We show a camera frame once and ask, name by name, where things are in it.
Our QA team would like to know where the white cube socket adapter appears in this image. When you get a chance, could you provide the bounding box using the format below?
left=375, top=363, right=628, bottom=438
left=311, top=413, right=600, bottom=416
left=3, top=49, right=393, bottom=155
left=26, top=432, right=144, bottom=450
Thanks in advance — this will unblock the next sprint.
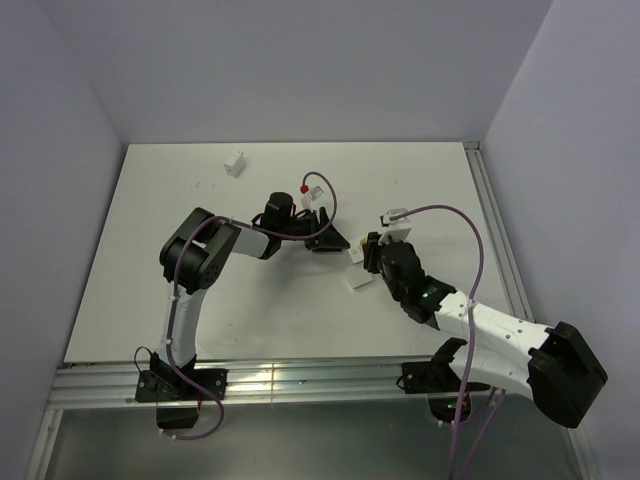
left=348, top=238, right=364, bottom=264

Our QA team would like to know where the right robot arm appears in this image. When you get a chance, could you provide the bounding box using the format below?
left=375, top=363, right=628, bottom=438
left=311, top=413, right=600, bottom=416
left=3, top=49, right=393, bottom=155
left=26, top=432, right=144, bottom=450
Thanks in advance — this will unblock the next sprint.
left=362, top=232, right=608, bottom=429

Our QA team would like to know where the aluminium rail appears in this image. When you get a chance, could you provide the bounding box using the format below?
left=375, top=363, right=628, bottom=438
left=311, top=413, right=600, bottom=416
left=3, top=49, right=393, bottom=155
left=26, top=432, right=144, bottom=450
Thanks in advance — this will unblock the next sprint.
left=48, top=349, right=574, bottom=409
left=463, top=141, right=534, bottom=321

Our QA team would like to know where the aluminium right rail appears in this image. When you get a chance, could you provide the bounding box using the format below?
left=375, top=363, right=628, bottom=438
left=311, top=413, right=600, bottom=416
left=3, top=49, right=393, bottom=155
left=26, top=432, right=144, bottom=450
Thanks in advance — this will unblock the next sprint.
left=463, top=141, right=534, bottom=321

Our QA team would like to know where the aluminium front rail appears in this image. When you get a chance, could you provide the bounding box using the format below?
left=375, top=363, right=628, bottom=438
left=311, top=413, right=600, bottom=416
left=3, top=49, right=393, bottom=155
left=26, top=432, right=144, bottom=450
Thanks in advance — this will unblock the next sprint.
left=48, top=349, right=574, bottom=409

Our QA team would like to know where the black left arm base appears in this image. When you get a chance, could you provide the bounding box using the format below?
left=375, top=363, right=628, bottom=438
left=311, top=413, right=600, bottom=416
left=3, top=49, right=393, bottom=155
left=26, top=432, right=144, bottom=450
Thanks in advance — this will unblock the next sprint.
left=135, top=368, right=228, bottom=403

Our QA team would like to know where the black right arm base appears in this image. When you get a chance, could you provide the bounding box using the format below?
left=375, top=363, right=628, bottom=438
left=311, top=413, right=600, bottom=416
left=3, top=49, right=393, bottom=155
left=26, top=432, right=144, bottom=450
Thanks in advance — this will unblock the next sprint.
left=398, top=360, right=461, bottom=394

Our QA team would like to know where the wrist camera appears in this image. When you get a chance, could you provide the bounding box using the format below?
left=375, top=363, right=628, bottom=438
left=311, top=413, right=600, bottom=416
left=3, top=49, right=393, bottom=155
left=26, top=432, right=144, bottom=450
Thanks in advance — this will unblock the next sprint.
left=378, top=208, right=412, bottom=246
left=300, top=185, right=324, bottom=211

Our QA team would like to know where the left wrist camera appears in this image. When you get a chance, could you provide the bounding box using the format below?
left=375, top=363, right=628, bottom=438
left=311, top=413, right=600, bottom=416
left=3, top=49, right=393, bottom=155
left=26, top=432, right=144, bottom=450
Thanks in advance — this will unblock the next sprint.
left=300, top=185, right=324, bottom=211

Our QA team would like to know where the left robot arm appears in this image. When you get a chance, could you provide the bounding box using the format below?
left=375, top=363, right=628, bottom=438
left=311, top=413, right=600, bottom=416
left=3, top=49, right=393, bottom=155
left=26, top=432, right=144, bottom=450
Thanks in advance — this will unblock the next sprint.
left=150, top=192, right=350, bottom=399

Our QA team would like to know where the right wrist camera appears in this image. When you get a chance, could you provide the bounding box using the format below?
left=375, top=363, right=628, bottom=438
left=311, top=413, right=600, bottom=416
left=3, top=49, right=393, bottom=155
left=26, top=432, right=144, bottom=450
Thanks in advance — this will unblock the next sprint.
left=378, top=208, right=412, bottom=246

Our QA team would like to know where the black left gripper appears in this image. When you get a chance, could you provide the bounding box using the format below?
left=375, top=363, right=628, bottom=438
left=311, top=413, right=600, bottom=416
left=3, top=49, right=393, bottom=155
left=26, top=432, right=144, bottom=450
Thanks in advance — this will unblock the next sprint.
left=278, top=207, right=349, bottom=253

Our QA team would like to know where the white USB charger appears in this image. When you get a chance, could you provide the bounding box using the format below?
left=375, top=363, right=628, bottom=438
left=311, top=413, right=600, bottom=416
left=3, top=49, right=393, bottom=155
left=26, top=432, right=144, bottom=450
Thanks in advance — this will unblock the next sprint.
left=343, top=264, right=375, bottom=290
left=224, top=151, right=246, bottom=178

